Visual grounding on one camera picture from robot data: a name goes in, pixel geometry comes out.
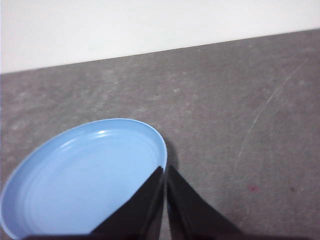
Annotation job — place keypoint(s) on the blue plate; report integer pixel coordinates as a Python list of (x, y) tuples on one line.
[(75, 175)]

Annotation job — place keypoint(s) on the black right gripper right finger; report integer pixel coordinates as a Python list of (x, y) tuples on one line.
[(190, 215)]

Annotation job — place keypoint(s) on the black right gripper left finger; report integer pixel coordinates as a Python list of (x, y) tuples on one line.
[(140, 215)]

